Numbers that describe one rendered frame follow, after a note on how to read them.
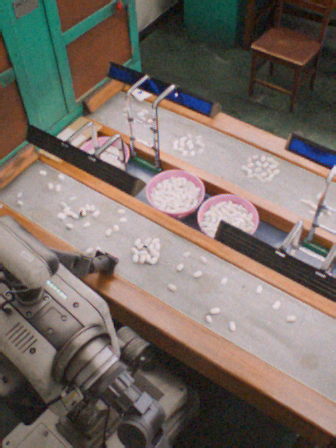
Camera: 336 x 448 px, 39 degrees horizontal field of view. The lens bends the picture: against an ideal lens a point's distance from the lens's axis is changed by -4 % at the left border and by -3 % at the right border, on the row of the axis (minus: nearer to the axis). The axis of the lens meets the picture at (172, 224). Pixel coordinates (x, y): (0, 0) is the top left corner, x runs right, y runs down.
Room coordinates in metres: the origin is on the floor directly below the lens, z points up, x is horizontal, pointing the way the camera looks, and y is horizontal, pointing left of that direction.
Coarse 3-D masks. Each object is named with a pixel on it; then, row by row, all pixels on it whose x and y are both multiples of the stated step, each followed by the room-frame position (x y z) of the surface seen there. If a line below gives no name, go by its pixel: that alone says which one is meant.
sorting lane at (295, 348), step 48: (0, 192) 1.59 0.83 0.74; (48, 192) 1.58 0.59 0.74; (96, 192) 1.56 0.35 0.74; (96, 240) 1.28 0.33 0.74; (144, 240) 1.27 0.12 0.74; (144, 288) 1.03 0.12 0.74; (192, 288) 1.02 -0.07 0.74; (240, 288) 1.01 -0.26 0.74; (240, 336) 0.80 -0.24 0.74; (288, 336) 0.79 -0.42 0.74
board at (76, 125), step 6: (78, 120) 2.06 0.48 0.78; (84, 120) 2.06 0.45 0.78; (90, 120) 2.05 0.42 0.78; (72, 126) 2.01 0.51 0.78; (78, 126) 2.01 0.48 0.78; (96, 126) 2.00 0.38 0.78; (102, 126) 2.01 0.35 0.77; (84, 132) 1.96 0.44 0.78; (90, 132) 1.95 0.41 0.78; (78, 144) 1.87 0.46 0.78; (42, 150) 1.84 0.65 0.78; (48, 156) 1.79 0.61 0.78; (54, 156) 1.79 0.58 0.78; (60, 162) 1.75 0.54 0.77
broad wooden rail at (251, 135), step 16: (176, 112) 2.12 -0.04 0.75; (192, 112) 2.10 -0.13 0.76; (224, 128) 1.96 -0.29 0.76; (240, 128) 1.95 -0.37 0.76; (256, 128) 1.95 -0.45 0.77; (256, 144) 1.83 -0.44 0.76; (272, 144) 1.82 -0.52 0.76; (288, 160) 1.72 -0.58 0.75; (304, 160) 1.70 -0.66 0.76; (320, 176) 1.61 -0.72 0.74
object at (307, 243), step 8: (328, 176) 1.26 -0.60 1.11; (328, 184) 1.24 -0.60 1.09; (320, 200) 1.24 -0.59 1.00; (320, 208) 1.24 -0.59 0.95; (328, 208) 1.22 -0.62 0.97; (312, 224) 1.24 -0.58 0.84; (320, 224) 1.24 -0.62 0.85; (312, 232) 1.24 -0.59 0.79; (304, 240) 1.25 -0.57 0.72; (312, 248) 1.22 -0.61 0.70; (320, 248) 1.21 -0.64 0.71; (328, 248) 1.20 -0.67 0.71; (320, 256) 1.19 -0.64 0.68
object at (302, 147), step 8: (296, 136) 1.49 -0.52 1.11; (288, 144) 1.49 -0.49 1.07; (296, 144) 1.47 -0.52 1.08; (304, 144) 1.46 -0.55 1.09; (312, 144) 1.45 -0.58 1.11; (320, 144) 1.44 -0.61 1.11; (296, 152) 1.45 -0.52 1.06; (304, 152) 1.44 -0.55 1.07; (312, 152) 1.43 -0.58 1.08; (320, 152) 1.42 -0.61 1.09; (328, 152) 1.40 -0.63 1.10; (312, 160) 1.41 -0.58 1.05; (320, 160) 1.40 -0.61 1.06; (328, 160) 1.38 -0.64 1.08; (328, 168) 1.37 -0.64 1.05
